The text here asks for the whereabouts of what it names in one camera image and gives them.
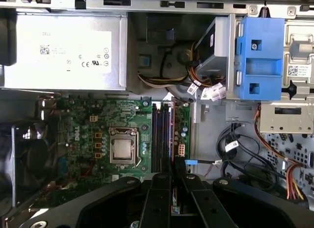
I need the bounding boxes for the metal CPU socket cover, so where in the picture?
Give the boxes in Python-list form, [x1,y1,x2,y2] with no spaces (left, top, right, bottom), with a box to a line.
[109,127,138,165]

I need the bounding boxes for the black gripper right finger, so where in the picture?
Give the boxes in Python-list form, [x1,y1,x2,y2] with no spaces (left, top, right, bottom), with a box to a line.
[175,157,314,228]

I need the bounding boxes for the black RAM stick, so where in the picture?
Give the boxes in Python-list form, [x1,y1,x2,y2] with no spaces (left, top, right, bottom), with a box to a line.
[162,104,171,172]
[171,97,183,214]

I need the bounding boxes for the metal locking lever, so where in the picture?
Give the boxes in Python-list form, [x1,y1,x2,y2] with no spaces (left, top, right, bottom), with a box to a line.
[133,129,143,168]

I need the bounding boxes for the blue drive latch bracket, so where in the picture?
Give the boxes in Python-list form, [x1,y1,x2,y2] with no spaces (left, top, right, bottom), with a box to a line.
[235,16,286,101]

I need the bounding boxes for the black PC case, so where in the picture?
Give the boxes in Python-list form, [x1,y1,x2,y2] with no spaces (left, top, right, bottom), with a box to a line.
[0,0,314,228]

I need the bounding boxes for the black RAM slot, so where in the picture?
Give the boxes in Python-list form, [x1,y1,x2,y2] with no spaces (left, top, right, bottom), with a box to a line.
[157,102,163,172]
[151,102,158,172]

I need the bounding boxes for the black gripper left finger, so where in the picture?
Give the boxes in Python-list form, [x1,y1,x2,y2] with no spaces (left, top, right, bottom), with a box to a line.
[4,157,172,228]

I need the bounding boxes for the grey metal drive cage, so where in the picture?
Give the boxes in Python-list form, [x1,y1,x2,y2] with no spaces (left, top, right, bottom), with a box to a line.
[195,13,314,135]

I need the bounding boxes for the black data cable bundle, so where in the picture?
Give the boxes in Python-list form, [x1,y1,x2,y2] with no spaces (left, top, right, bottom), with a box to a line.
[215,122,285,189]

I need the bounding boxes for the green motherboard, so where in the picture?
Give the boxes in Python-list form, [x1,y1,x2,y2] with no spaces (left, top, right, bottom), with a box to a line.
[36,94,192,189]

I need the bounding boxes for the grey power supply unit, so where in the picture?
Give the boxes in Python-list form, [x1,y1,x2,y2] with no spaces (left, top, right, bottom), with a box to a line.
[0,12,128,92]

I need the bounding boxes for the power cable bundle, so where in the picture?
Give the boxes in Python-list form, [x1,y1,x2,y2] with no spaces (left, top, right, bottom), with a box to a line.
[137,48,228,101]

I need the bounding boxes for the orange red wire bundle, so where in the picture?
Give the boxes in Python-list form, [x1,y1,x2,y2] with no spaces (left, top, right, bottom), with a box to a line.
[254,104,310,201]

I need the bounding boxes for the silver CPU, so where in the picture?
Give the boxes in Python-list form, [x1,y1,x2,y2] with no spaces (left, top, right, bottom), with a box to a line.
[113,139,134,160]

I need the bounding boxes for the black case fan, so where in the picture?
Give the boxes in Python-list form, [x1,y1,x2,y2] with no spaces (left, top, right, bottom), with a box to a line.
[0,122,59,209]

